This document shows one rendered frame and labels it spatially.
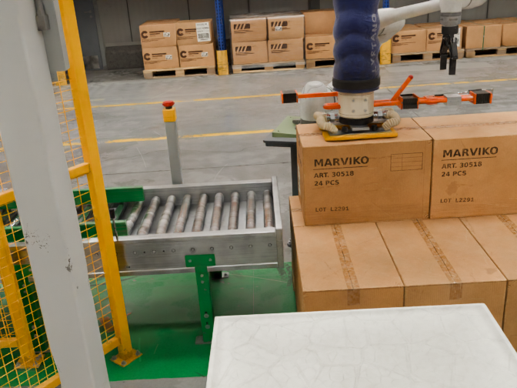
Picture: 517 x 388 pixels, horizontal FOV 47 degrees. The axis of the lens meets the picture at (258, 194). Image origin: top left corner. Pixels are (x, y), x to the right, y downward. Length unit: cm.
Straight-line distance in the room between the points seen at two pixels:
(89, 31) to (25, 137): 974
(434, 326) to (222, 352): 45
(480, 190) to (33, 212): 200
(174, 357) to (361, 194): 119
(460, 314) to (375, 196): 155
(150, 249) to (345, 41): 130
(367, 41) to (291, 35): 725
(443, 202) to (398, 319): 166
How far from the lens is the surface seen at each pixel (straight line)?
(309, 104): 356
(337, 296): 236
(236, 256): 276
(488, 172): 296
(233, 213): 303
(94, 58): 1163
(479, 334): 131
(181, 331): 314
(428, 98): 294
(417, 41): 1044
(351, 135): 279
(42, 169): 190
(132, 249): 280
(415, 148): 281
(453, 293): 246
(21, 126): 188
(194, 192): 334
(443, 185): 291
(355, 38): 273
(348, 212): 286
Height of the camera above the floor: 176
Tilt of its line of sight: 22 degrees down
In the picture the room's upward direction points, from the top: 4 degrees counter-clockwise
